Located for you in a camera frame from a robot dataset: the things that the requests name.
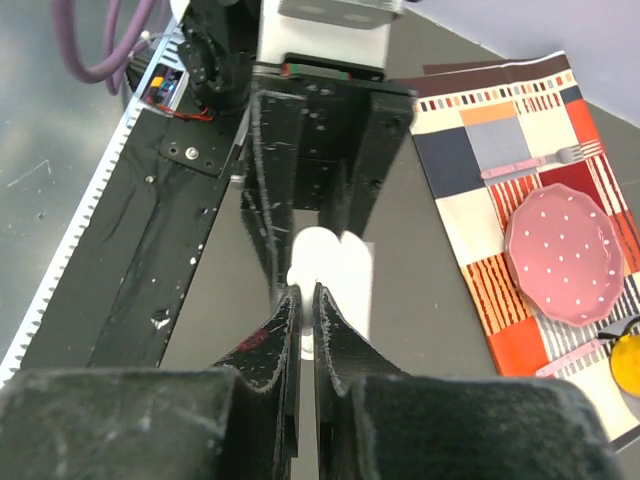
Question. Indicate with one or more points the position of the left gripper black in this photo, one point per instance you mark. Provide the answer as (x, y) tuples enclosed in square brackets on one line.
[(321, 140)]

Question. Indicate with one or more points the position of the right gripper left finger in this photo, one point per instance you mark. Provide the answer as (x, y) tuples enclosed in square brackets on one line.
[(233, 420)]

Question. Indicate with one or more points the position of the patterned orange placemat cloth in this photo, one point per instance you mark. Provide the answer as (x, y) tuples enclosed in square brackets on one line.
[(470, 117)]

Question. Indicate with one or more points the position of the yellow mug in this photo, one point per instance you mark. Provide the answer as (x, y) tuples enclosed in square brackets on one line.
[(624, 357)]

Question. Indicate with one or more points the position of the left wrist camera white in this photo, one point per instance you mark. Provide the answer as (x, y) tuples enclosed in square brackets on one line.
[(355, 32)]

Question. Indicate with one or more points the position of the pink dotted plate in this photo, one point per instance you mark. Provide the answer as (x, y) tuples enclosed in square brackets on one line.
[(563, 255)]

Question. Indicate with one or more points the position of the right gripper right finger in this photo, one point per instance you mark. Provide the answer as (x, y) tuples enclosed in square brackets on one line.
[(375, 421)]

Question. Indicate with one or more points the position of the white earbud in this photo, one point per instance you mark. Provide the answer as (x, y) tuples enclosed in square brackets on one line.
[(307, 341)]

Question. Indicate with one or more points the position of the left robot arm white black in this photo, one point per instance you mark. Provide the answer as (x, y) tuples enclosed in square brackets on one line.
[(220, 54)]

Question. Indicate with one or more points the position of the white earbud charging case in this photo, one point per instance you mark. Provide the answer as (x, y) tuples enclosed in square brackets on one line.
[(344, 264)]

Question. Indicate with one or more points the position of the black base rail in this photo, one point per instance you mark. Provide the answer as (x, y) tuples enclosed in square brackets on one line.
[(115, 286)]

